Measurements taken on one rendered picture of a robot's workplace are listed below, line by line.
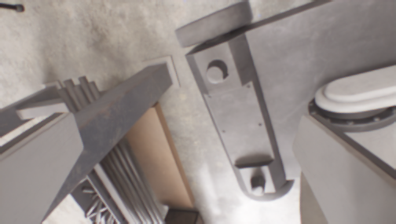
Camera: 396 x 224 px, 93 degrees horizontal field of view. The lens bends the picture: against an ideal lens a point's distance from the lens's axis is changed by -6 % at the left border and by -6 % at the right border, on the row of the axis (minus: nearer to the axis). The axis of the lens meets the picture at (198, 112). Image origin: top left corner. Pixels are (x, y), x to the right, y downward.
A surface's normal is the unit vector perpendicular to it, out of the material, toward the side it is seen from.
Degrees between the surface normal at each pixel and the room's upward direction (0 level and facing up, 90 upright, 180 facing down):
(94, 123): 90
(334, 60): 0
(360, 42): 0
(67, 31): 0
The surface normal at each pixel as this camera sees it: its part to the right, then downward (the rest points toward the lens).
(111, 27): -0.25, 0.49
